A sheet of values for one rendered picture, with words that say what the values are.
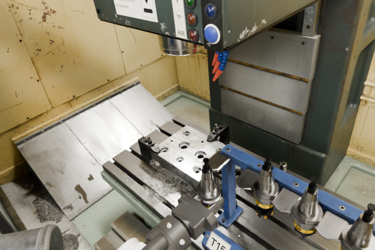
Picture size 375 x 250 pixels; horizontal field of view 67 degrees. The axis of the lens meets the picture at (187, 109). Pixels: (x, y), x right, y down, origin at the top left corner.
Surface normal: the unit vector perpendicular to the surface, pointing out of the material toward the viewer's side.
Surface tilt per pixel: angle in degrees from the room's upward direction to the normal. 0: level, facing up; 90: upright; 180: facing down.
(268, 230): 0
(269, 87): 90
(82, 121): 24
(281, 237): 0
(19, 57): 90
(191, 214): 1
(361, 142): 90
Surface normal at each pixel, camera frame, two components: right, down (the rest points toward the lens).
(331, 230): -0.10, -0.83
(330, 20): -0.69, 0.45
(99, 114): 0.20, -0.63
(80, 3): 0.71, 0.32
